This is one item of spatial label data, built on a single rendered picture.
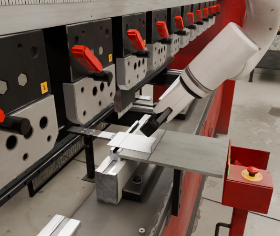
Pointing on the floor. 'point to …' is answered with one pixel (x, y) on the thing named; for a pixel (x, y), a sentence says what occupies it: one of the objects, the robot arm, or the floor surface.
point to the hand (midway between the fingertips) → (151, 124)
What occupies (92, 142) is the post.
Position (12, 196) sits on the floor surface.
